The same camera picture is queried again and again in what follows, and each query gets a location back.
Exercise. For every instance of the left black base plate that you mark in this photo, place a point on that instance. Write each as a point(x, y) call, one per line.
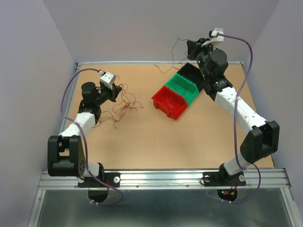
point(110, 178)

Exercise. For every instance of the green plastic bin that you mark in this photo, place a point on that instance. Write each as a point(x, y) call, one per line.
point(184, 87)

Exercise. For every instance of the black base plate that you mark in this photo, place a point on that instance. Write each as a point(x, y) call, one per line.
point(110, 178)
point(216, 179)

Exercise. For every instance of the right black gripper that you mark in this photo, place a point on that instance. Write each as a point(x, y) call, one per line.
point(191, 46)

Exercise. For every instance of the black plastic bin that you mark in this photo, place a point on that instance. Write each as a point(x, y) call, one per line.
point(193, 74)

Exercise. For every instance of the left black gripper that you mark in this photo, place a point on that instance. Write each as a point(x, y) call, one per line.
point(114, 92)

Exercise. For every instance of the aluminium front rail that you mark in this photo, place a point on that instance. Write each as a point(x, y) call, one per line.
point(169, 180)

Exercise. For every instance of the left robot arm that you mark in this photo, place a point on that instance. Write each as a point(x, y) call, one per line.
point(65, 152)

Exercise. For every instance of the red plastic bin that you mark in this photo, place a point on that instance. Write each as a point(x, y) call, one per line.
point(169, 102)

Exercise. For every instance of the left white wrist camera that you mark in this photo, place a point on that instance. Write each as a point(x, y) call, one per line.
point(107, 79)

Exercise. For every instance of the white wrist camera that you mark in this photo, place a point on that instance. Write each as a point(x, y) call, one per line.
point(215, 37)
point(107, 79)

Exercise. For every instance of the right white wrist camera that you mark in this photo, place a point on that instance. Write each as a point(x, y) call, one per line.
point(215, 37)

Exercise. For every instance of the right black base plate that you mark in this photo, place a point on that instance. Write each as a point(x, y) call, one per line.
point(216, 179)

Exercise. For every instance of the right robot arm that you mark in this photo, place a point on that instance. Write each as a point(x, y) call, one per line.
point(262, 136)

